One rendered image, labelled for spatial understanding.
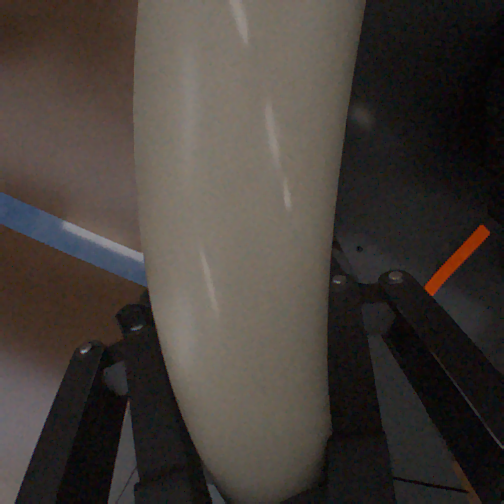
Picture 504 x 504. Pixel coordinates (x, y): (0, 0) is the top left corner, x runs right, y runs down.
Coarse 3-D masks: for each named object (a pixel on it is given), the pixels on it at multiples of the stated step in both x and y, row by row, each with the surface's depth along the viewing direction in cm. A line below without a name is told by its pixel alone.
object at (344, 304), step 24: (336, 288) 13; (336, 312) 12; (360, 312) 12; (336, 336) 11; (360, 336) 11; (336, 360) 10; (360, 360) 10; (336, 384) 9; (360, 384) 9; (336, 408) 9; (360, 408) 9; (336, 432) 8; (360, 432) 8; (384, 432) 7; (336, 456) 7; (360, 456) 7; (384, 456) 7; (336, 480) 7; (360, 480) 7; (384, 480) 6
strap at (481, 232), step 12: (480, 228) 106; (468, 240) 107; (480, 240) 107; (456, 252) 109; (468, 252) 109; (444, 264) 110; (456, 264) 110; (432, 276) 112; (444, 276) 112; (432, 288) 114
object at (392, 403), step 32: (384, 352) 67; (384, 384) 58; (128, 416) 72; (384, 416) 50; (416, 416) 54; (128, 448) 51; (416, 448) 47; (128, 480) 39; (416, 480) 42; (448, 480) 44
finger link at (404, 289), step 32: (384, 288) 12; (416, 288) 12; (416, 320) 11; (448, 320) 10; (416, 352) 11; (448, 352) 9; (480, 352) 9; (416, 384) 11; (448, 384) 9; (480, 384) 8; (448, 416) 9; (480, 416) 8; (480, 448) 8; (480, 480) 8
